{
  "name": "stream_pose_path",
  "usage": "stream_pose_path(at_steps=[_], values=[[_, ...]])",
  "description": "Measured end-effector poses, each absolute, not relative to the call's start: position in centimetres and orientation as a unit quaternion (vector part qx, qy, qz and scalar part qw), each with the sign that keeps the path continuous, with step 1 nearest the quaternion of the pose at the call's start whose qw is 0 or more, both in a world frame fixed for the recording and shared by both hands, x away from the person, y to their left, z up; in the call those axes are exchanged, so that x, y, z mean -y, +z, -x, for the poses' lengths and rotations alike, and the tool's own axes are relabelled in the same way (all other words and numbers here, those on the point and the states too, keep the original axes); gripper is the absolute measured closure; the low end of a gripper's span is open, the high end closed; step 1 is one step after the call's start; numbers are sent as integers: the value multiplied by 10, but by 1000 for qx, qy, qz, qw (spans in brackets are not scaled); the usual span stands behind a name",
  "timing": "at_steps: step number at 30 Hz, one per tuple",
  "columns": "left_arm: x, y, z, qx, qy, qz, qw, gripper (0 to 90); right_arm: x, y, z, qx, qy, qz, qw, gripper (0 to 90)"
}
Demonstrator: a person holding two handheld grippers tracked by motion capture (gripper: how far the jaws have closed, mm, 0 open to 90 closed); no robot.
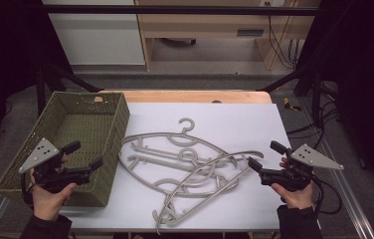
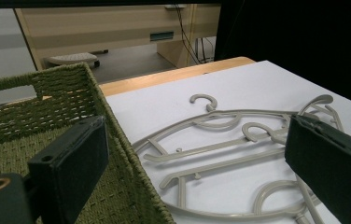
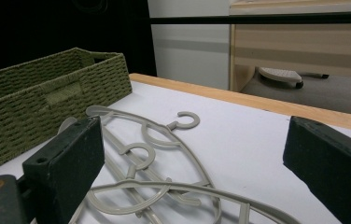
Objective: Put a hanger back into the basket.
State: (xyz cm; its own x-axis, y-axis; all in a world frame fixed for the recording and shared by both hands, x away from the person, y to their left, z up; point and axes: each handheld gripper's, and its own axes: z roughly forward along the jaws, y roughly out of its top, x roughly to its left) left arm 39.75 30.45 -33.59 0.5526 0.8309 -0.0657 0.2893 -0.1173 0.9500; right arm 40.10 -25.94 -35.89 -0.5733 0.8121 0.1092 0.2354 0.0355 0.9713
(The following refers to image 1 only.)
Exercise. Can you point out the dark curtain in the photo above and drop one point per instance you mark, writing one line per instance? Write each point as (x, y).
(6, 49)
(367, 83)

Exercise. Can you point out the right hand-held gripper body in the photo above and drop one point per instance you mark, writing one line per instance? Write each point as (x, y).
(311, 158)

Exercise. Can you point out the black horizontal frame bar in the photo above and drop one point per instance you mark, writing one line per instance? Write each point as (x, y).
(175, 10)

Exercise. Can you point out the white cabinet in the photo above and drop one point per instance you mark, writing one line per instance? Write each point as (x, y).
(95, 40)

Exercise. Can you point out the white table board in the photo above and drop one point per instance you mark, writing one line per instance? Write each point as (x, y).
(241, 126)

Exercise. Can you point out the black slanted frame strut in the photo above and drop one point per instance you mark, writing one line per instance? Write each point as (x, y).
(75, 81)
(287, 79)

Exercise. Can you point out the yellow and black tool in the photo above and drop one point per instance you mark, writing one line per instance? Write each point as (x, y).
(287, 103)

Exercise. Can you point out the person's right hand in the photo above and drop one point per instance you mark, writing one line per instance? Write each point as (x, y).
(297, 199)

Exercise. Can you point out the green woven basket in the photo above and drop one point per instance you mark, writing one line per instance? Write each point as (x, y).
(85, 126)

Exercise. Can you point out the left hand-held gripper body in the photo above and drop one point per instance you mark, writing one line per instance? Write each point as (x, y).
(40, 154)

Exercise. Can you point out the person's left hand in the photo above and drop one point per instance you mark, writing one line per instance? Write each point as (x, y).
(49, 204)

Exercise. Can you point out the light wooden desk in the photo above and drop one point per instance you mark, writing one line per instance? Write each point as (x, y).
(201, 23)

